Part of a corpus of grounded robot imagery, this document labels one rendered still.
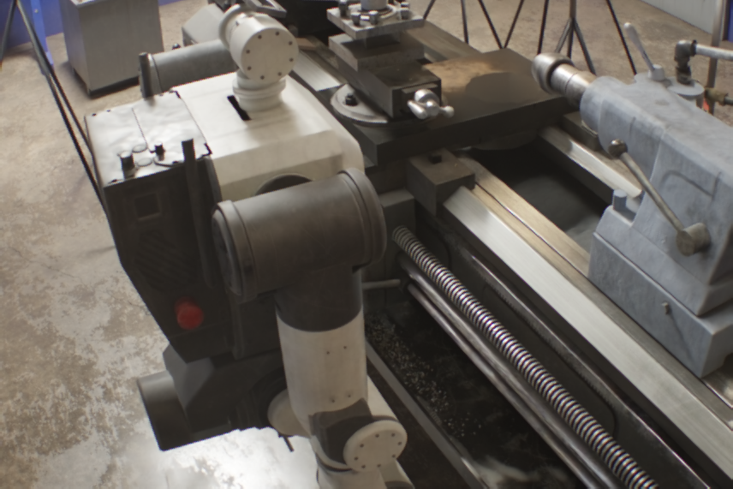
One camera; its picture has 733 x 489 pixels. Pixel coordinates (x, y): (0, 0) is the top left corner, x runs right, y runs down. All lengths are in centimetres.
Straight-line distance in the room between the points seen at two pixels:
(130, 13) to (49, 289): 186
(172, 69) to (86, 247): 226
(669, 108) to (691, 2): 405
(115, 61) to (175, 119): 362
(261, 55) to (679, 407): 85
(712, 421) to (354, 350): 66
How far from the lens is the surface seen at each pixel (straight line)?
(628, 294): 152
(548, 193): 206
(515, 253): 165
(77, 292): 315
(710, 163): 138
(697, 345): 141
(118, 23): 456
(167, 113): 102
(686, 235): 136
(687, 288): 141
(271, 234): 79
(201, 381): 113
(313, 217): 80
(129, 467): 246
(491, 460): 183
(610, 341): 147
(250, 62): 93
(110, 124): 103
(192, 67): 118
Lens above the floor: 180
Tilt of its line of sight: 33 degrees down
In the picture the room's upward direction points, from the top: 3 degrees counter-clockwise
